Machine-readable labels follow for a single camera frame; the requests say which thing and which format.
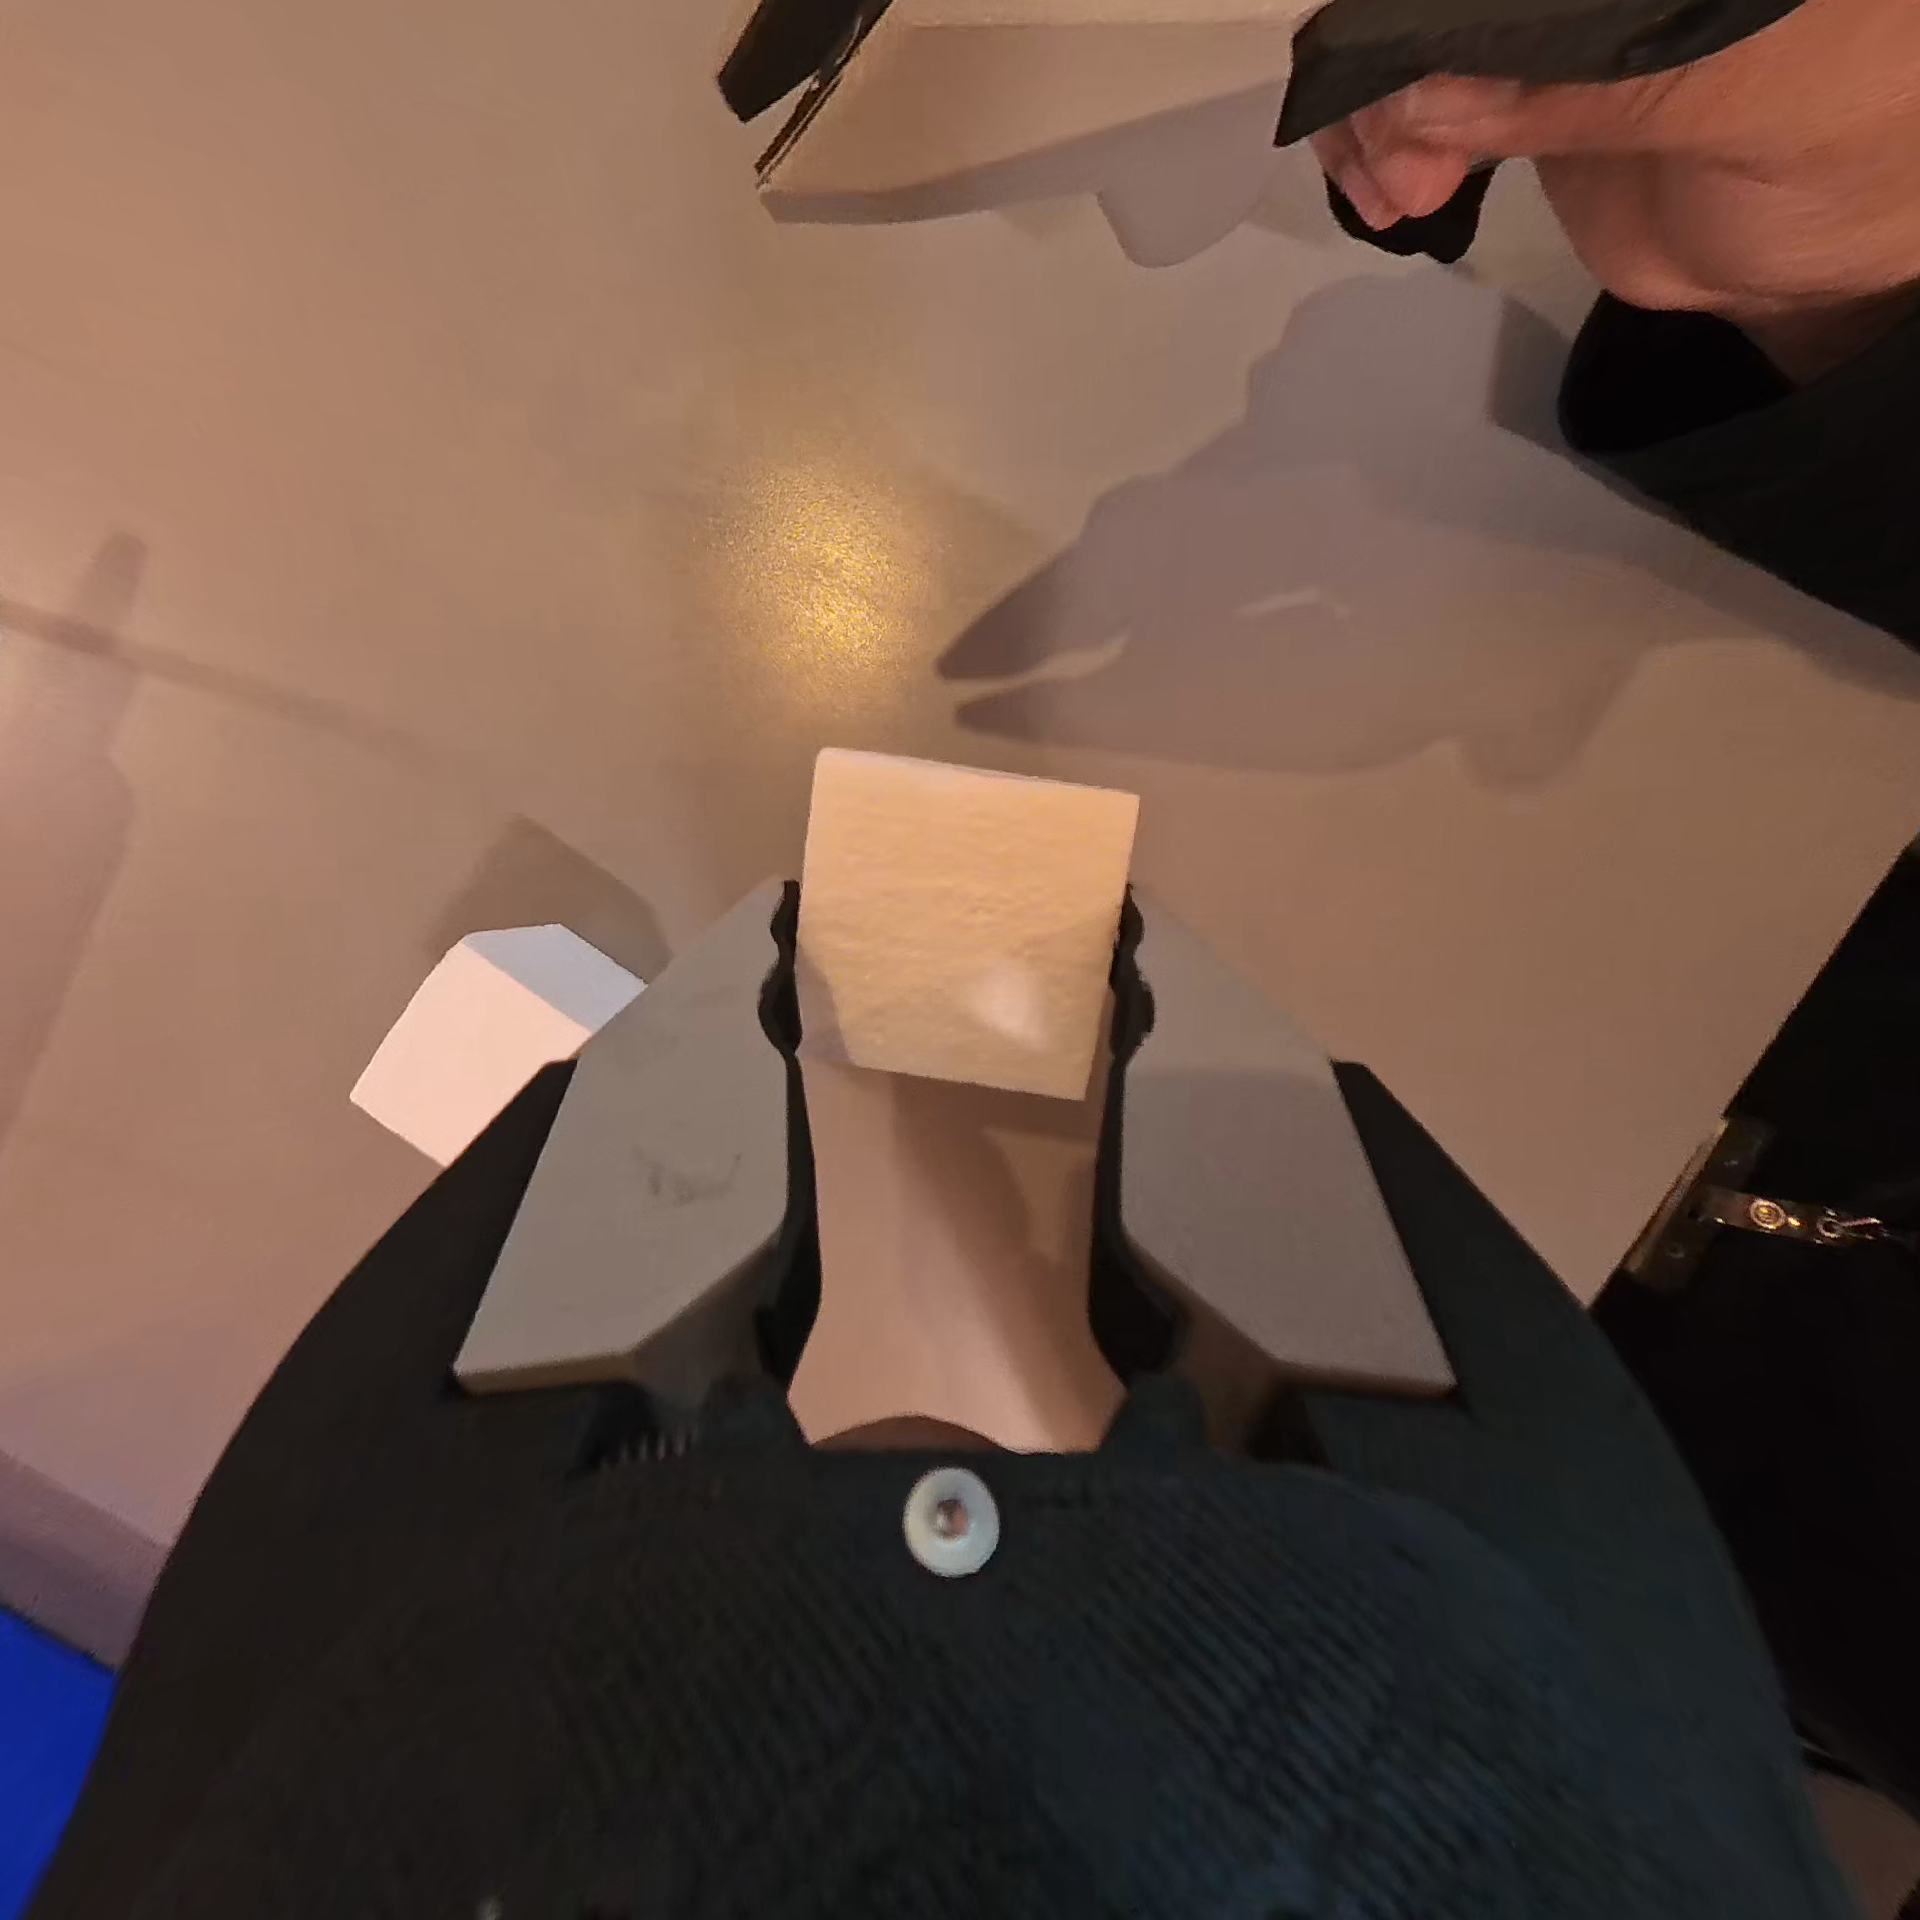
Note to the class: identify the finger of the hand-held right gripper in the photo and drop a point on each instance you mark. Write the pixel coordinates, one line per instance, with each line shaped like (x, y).
(796, 44)
(1050, 106)

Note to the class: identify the person's right hand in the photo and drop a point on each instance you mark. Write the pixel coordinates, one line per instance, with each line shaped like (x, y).
(1725, 166)

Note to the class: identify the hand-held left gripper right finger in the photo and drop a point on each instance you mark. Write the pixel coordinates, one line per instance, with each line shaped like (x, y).
(1260, 1214)

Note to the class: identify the large blue plastic bin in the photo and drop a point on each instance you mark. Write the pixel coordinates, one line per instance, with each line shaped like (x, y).
(45, 1741)

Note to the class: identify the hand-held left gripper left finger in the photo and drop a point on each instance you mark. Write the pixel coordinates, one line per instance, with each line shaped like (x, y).
(645, 1200)

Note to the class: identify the white hard foam cube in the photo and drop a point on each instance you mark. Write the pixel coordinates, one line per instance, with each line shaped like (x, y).
(961, 914)
(482, 1036)

